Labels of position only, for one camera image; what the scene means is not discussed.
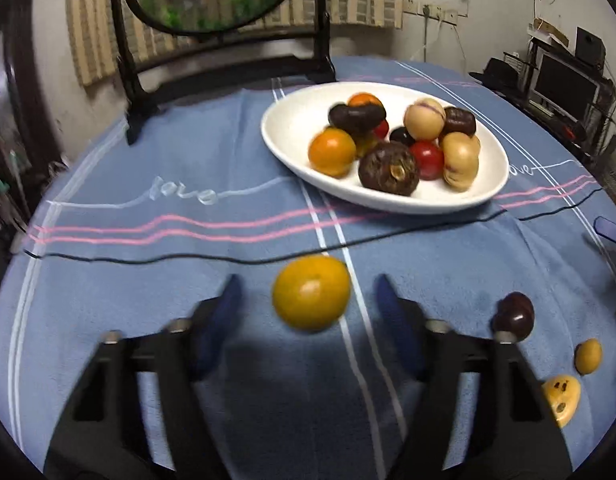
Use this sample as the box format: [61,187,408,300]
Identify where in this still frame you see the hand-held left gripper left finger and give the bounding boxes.
[43,274,243,480]

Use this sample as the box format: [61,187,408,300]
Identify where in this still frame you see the yellow orange round fruit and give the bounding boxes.
[308,128,357,177]

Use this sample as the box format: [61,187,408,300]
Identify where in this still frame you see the black hat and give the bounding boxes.
[470,57,521,92]

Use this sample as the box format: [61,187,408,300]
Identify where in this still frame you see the black speaker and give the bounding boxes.
[575,27,606,67]

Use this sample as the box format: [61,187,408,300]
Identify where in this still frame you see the white oval plate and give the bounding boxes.
[260,81,510,215]

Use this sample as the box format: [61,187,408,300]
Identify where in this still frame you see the black desk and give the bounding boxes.
[470,72,613,161]

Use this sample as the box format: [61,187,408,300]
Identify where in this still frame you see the small yellow fruit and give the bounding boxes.
[574,338,603,375]

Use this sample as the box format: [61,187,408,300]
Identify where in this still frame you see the white cable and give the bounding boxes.
[410,17,431,63]

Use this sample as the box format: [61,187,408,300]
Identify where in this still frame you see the blue striped tablecloth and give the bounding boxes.
[0,55,616,480]

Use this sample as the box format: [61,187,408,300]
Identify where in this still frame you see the beige round fruit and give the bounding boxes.
[542,374,582,429]
[404,97,447,142]
[440,131,480,192]

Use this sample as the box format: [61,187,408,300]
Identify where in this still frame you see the computer monitor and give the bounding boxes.
[530,51,602,118]

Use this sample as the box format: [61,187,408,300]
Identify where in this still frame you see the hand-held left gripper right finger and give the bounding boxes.
[378,274,573,480]

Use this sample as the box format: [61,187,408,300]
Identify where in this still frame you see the greenish yellow round fruit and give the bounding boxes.
[272,255,351,332]

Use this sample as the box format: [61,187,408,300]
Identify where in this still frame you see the round goldfish screen black stand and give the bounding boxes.
[109,0,336,146]

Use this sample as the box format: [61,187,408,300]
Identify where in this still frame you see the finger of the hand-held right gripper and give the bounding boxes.
[594,216,616,258]

